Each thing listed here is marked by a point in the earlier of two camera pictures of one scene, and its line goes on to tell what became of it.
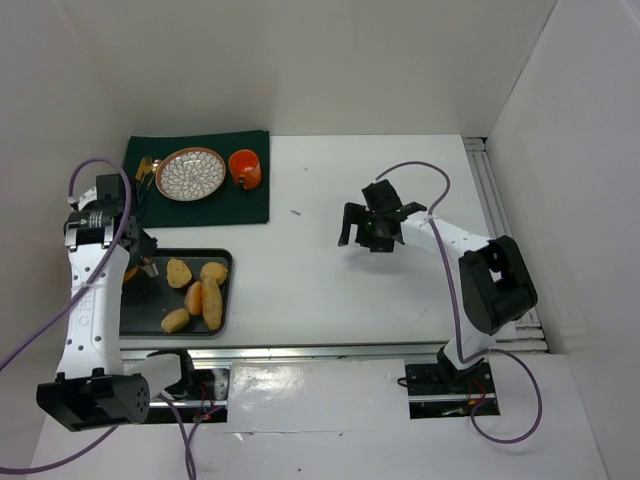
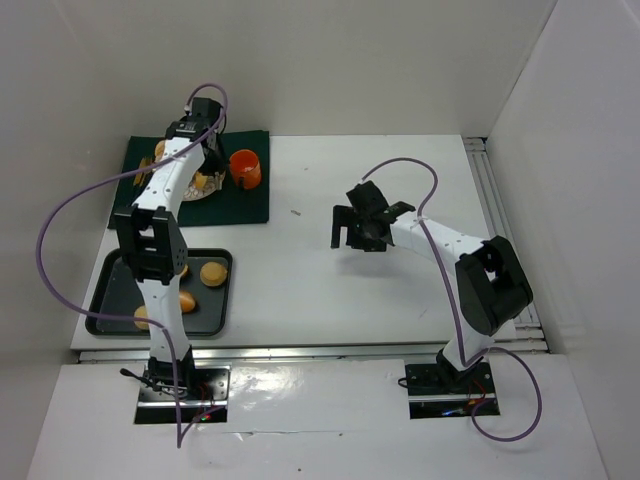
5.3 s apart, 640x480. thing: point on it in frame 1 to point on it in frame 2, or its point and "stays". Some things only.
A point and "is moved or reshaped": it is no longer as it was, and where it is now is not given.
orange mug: x=246 y=169 stays
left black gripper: x=141 y=249 to x=215 y=163
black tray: x=145 y=299 stays
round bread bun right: x=216 y=270 stays
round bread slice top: x=178 y=273 is moved or reshaped
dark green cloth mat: x=230 y=205 stays
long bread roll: x=212 y=303 to x=159 y=150
